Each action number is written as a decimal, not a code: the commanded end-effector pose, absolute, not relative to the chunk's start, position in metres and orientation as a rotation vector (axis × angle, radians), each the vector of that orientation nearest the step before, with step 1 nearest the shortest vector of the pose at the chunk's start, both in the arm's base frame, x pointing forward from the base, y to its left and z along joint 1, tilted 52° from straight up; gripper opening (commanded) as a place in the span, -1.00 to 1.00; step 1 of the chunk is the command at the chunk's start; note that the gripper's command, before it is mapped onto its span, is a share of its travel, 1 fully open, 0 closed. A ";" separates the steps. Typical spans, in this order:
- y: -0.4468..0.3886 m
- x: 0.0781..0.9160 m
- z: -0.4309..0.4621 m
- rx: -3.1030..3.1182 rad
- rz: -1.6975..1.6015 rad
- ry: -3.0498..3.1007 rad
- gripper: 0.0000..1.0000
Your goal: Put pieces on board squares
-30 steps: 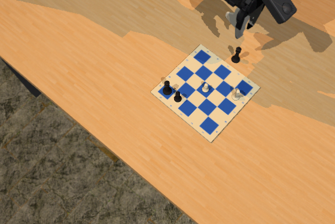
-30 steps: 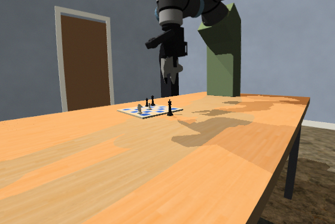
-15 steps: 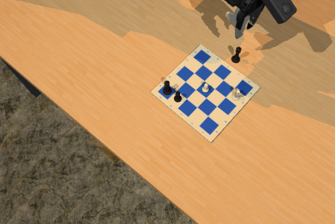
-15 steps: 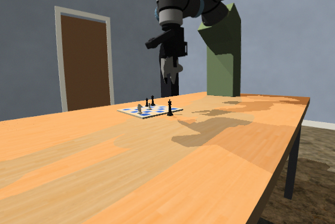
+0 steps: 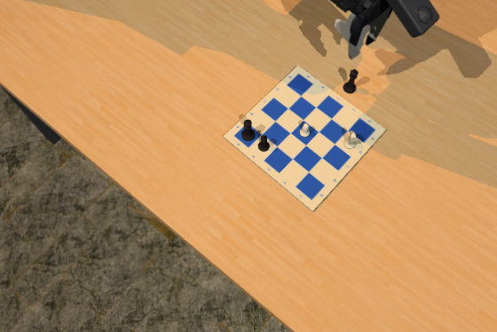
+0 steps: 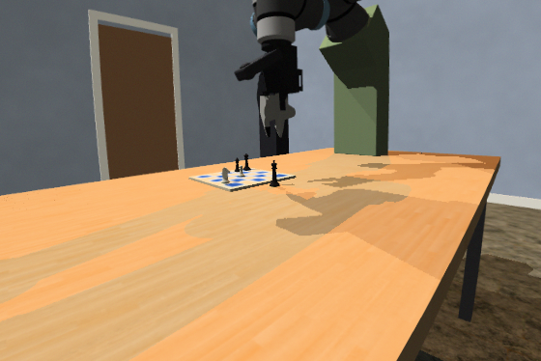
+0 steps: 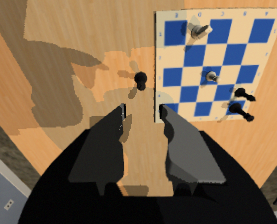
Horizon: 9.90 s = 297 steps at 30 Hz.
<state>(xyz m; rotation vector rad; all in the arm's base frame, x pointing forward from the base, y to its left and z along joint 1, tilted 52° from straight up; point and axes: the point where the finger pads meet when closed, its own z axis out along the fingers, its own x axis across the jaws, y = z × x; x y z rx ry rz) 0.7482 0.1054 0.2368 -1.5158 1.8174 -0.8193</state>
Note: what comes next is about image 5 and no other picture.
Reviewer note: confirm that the blue and cream chessboard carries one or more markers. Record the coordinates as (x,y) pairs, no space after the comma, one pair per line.
(310,167)

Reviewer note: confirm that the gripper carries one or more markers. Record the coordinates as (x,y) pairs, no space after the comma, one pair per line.
(355,28)

